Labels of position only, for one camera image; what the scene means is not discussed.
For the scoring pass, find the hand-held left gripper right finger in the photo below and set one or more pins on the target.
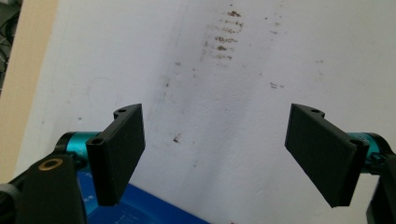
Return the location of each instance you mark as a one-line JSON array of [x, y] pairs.
[[323, 155]]

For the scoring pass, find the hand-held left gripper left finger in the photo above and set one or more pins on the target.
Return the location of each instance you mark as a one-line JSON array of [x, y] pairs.
[[116, 155]]

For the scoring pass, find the blue cardboard box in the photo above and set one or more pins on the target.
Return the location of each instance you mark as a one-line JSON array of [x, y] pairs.
[[140, 208]]

